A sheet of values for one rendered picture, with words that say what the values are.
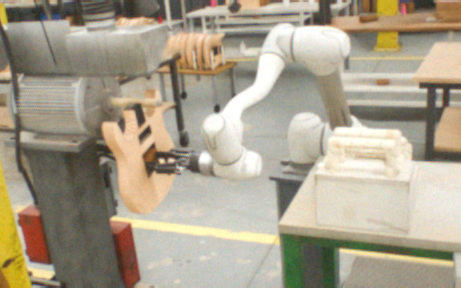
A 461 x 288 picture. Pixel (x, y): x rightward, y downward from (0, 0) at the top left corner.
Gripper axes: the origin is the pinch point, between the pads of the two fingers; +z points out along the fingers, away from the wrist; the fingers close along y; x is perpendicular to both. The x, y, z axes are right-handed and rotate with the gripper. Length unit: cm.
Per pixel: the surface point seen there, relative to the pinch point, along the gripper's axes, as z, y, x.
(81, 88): 21.5, -0.1, 28.6
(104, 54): 5.3, -3.6, 42.4
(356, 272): -54, 83, -120
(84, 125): 22.1, -3.8, 15.7
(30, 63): 44, 4, 37
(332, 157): -69, -11, 12
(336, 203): -70, -15, -2
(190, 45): 167, 371, -91
